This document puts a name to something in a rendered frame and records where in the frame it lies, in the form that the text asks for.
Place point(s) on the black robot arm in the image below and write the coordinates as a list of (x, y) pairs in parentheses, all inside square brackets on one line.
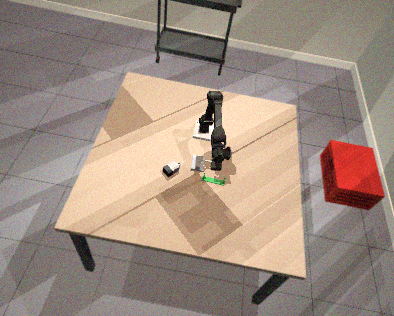
[(215, 101)]

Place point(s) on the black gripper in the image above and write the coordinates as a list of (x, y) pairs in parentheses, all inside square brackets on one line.
[(215, 166)]

